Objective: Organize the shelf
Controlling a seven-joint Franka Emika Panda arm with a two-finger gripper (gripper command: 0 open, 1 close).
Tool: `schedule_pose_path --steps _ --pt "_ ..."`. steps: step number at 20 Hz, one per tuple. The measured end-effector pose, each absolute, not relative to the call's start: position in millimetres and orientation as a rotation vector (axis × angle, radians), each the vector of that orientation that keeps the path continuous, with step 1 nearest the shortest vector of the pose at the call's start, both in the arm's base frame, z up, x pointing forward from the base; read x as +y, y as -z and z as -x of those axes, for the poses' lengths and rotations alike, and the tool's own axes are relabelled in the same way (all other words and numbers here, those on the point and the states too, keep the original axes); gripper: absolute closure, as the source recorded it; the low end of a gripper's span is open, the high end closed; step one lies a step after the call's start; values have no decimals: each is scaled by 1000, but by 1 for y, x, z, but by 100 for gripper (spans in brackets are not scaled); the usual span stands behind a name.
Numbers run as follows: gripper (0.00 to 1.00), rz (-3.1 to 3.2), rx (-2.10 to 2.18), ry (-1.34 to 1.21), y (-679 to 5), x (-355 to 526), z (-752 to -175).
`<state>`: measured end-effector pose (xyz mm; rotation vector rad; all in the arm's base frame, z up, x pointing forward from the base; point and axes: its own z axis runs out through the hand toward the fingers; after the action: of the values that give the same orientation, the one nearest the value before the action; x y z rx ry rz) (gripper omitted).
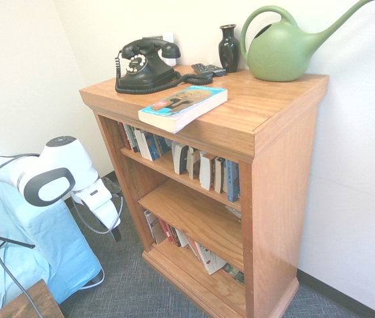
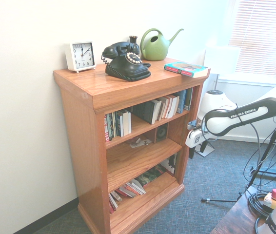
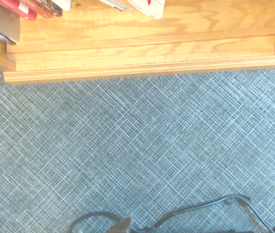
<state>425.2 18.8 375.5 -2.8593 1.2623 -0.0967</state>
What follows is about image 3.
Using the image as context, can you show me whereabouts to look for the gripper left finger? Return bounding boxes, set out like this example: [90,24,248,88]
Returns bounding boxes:
[113,216,133,233]

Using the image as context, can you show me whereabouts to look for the wooden bookshelf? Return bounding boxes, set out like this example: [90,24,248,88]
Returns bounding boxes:
[0,0,275,84]

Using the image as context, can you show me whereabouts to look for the white and red book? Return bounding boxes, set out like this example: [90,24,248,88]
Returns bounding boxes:
[127,0,165,20]

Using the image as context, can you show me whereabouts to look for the white and grey book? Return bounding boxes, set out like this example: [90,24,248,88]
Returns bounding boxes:
[100,0,135,12]

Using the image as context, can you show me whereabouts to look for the thin white book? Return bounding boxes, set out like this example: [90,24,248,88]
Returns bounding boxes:
[52,0,72,12]

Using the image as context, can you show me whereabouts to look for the dark red book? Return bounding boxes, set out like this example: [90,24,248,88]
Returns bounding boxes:
[29,0,63,19]

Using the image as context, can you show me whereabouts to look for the tan book at left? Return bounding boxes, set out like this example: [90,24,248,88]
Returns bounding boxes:
[0,0,21,46]

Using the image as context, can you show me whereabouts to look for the red paperback book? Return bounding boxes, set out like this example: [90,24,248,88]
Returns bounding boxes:
[0,0,38,20]

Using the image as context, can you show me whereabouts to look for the black looped cable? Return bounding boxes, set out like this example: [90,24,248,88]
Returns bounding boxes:
[68,212,123,233]

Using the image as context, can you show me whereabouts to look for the black cable with plug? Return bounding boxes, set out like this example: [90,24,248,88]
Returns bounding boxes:
[153,194,275,233]

